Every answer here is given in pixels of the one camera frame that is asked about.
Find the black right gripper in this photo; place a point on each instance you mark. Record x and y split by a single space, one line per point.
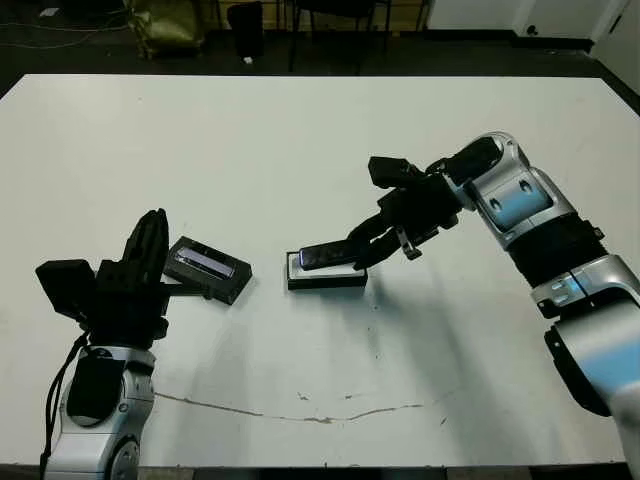
422 210

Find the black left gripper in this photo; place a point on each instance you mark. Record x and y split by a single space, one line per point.
125 312

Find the black phone-like camera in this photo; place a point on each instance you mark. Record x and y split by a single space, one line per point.
325 255

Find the black box lid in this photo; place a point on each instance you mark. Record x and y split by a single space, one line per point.
235 285

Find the black box with white insert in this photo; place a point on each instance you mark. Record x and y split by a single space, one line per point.
327 284

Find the yellow-green bag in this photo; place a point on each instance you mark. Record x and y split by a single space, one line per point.
165 22

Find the black waste bin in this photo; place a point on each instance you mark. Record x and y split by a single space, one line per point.
245 27

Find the black chair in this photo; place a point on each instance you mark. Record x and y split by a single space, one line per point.
335 5

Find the wooden shelf unit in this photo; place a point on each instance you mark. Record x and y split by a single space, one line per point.
272 15

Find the white paper sheet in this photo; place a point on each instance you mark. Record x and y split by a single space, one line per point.
50 13

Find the white door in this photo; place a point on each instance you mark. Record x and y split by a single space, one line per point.
622 47

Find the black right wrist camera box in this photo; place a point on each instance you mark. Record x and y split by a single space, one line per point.
392 171

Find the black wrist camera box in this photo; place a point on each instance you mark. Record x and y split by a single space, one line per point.
392 171
64 287

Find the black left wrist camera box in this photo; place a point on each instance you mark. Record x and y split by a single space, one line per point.
64 287

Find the round black wall knob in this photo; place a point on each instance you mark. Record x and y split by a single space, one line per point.
531 30

